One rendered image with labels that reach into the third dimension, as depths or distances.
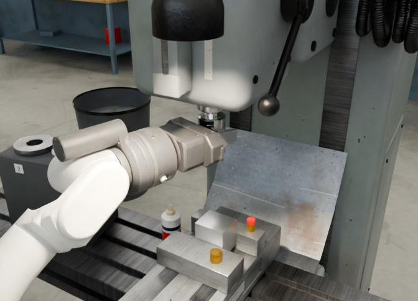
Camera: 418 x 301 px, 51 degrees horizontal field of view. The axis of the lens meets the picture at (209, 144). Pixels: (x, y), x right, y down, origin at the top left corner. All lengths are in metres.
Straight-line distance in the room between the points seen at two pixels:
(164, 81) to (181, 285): 0.37
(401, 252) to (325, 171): 1.61
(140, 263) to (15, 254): 0.42
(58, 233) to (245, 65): 0.31
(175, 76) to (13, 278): 0.31
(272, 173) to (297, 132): 0.12
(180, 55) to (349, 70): 0.52
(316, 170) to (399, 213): 1.91
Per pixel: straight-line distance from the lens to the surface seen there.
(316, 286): 0.93
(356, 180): 1.11
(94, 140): 0.60
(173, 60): 0.58
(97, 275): 0.95
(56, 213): 0.56
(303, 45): 0.75
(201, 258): 0.79
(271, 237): 0.92
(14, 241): 0.59
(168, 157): 0.64
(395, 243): 2.70
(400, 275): 2.49
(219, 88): 0.60
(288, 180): 1.11
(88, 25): 6.81
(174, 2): 0.42
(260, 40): 0.61
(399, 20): 0.81
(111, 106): 3.02
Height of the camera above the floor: 1.54
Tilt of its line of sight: 25 degrees down
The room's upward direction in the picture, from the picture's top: straight up
